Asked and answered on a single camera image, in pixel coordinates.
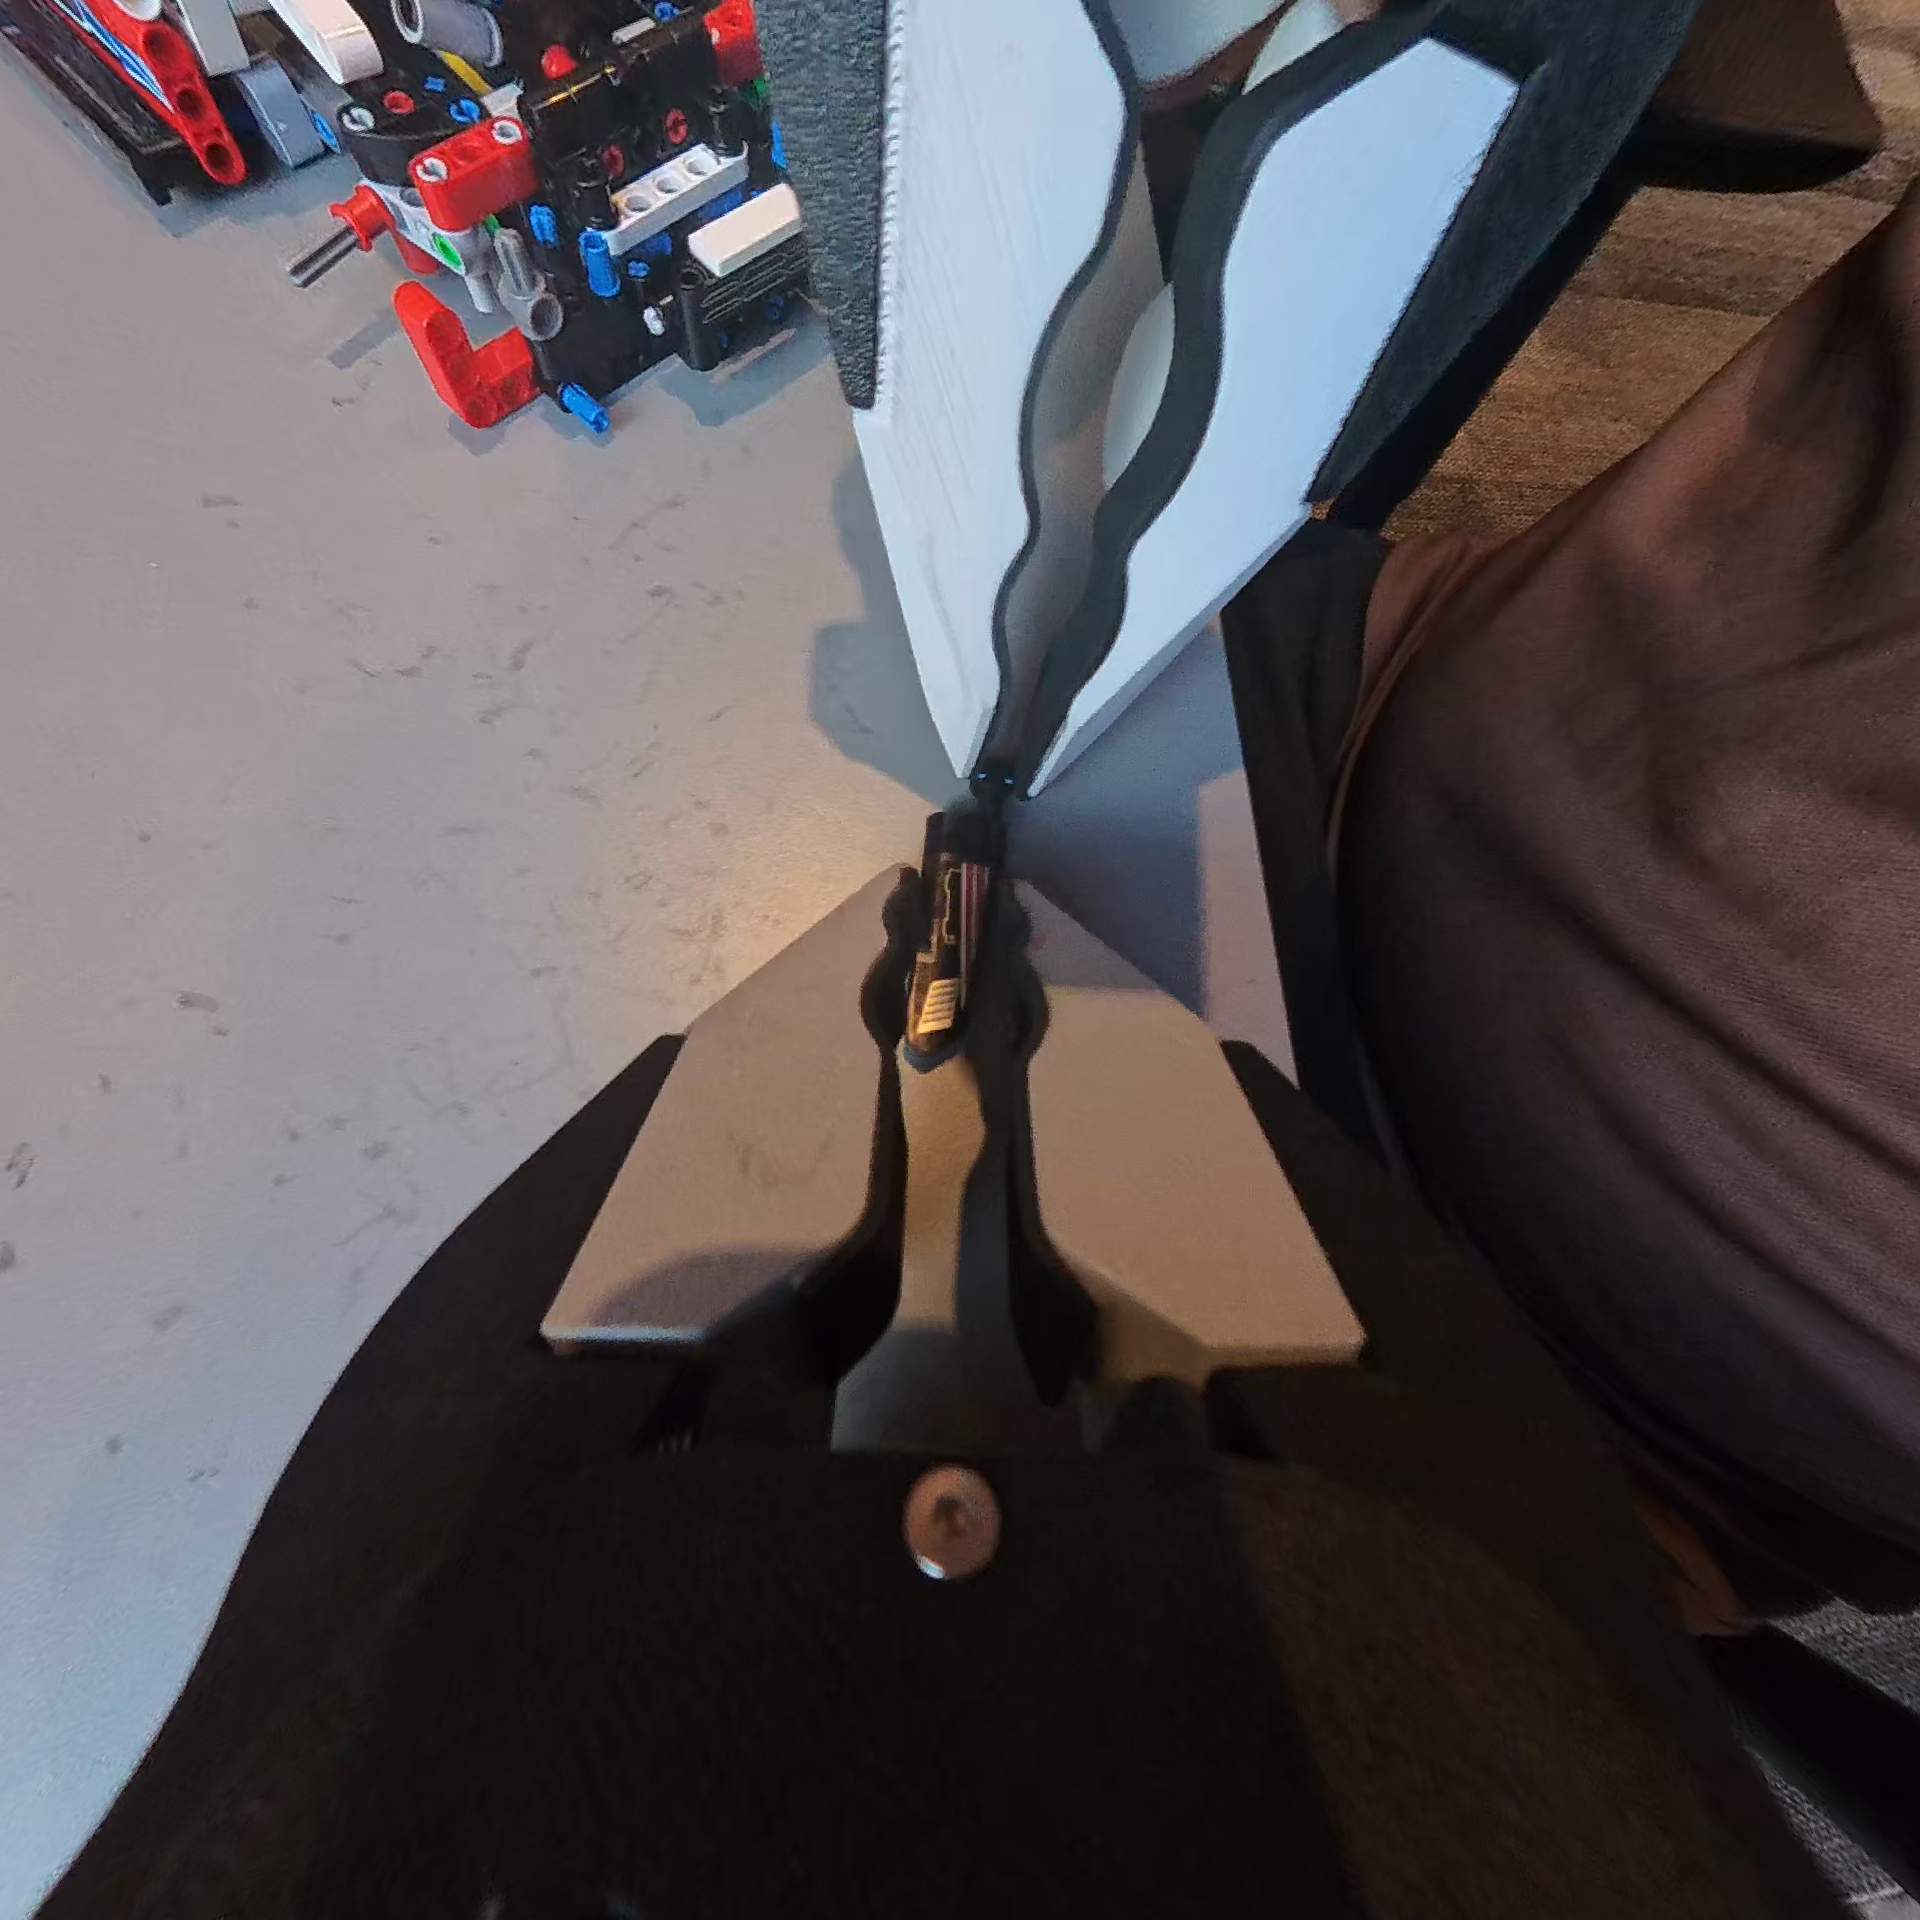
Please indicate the black striped toy brick panel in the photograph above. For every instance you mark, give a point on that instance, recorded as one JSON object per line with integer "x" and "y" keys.
{"x": 945, "y": 960}

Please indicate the small black toy connector pin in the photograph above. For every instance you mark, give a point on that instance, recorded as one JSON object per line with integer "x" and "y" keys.
{"x": 991, "y": 783}

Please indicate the grey desk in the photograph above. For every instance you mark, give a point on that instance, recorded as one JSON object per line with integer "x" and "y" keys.
{"x": 375, "y": 751}

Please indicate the person's brown shirt torso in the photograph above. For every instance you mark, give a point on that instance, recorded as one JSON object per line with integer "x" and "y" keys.
{"x": 1620, "y": 974}

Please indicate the black garment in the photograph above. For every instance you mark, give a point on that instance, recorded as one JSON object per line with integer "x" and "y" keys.
{"x": 1291, "y": 751}

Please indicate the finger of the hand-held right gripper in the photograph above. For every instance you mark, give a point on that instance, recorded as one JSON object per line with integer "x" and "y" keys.
{"x": 975, "y": 300}
{"x": 1321, "y": 270}

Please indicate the partly built toy brick car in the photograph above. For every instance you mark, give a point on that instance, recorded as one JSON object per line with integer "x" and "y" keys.
{"x": 600, "y": 150}

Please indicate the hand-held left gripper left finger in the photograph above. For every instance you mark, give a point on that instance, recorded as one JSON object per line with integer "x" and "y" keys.
{"x": 734, "y": 1170}

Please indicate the person's right forearm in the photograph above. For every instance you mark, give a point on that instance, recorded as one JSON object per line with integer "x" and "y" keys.
{"x": 1771, "y": 60}

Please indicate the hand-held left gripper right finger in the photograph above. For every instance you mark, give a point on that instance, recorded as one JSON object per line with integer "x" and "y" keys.
{"x": 1185, "y": 1184}

